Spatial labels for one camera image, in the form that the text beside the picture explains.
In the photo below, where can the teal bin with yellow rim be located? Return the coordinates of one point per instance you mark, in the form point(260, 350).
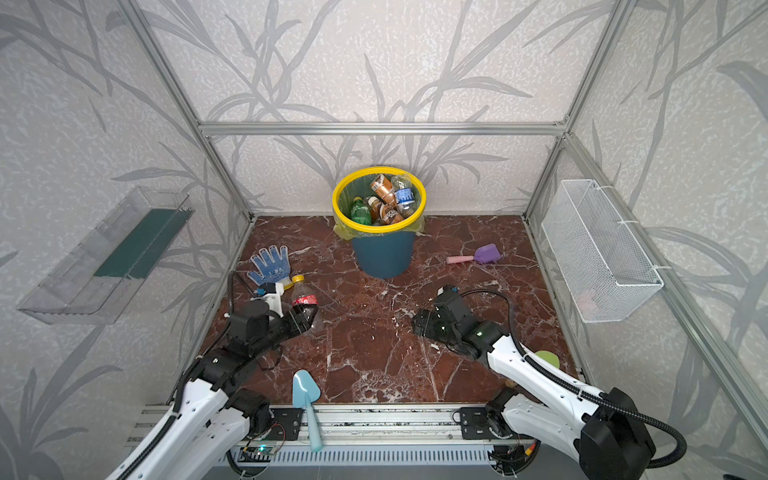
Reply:
point(384, 257)

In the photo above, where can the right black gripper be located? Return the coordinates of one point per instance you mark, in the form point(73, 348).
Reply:
point(433, 324)

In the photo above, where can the blue dotted work glove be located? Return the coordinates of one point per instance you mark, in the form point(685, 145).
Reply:
point(271, 265)

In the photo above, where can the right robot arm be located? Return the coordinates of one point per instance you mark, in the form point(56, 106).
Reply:
point(602, 431)

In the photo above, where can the brown coffee bottle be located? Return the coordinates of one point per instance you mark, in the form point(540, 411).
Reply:
point(383, 214)
point(384, 190)

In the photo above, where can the aluminium front rail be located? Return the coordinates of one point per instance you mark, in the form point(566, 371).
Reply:
point(363, 424)

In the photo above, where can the Pepsi bottle blue cap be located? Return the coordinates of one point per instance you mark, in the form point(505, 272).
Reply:
point(404, 196)

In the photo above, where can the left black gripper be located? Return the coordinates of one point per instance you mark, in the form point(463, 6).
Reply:
point(293, 321)

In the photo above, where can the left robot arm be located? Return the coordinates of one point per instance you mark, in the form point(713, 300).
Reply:
point(212, 411)

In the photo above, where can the purple pink toy scoop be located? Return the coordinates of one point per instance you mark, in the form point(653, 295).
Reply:
point(483, 255)

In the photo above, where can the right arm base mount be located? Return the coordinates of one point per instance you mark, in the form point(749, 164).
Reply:
point(474, 423)

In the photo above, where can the yellow-green bin liner bag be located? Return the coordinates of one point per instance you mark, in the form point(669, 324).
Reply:
point(359, 184)

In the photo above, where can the small circuit board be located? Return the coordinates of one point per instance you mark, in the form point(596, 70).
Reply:
point(261, 453)

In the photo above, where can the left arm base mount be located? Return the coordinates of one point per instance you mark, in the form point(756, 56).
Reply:
point(275, 424)

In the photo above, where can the white wire mesh basket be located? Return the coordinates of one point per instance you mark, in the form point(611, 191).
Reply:
point(607, 272)

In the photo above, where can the clear acrylic wall shelf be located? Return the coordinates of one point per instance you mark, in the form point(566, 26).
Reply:
point(95, 282)

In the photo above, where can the light blue plastic trowel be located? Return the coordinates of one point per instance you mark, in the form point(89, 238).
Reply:
point(305, 392)

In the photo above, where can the red label bottle yellow cap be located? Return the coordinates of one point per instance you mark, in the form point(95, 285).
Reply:
point(303, 294)

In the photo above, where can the light green plastic piece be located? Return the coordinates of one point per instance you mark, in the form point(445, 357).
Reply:
point(549, 357)

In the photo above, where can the green Sprite bottle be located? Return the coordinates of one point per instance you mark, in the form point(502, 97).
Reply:
point(360, 212)

